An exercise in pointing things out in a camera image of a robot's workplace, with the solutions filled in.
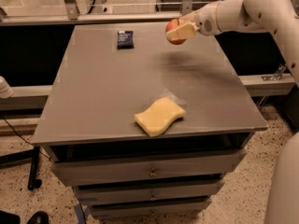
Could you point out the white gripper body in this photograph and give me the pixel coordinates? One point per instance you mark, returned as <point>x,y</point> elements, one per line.
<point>206,22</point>

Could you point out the red apple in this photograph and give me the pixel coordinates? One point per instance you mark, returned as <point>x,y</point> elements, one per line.
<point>171,31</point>

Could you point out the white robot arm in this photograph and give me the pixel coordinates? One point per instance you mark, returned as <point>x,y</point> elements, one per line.
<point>280,20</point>

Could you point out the blue rxbar blueberry packet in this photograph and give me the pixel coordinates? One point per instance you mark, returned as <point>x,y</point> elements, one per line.
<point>125,39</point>

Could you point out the yellow sponge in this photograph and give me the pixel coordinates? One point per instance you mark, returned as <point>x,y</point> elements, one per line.
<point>159,116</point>

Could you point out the grey drawer cabinet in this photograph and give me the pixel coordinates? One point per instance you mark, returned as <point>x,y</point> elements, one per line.
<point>89,115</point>

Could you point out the top grey drawer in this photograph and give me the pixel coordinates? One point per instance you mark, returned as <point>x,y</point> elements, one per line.
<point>84,173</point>

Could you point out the grey drawer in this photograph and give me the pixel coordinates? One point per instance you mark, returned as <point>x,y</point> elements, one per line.
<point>84,173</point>
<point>149,208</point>
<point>162,191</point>

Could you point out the white cylinder at left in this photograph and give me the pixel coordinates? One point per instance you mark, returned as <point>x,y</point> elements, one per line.
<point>5,90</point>

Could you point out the middle grey drawer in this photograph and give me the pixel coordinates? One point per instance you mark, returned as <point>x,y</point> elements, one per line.
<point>162,191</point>

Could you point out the bottom grey drawer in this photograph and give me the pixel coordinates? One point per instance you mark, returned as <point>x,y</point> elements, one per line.
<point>149,208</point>

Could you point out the metal railing frame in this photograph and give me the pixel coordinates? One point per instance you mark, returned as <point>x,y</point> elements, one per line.
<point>42,12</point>

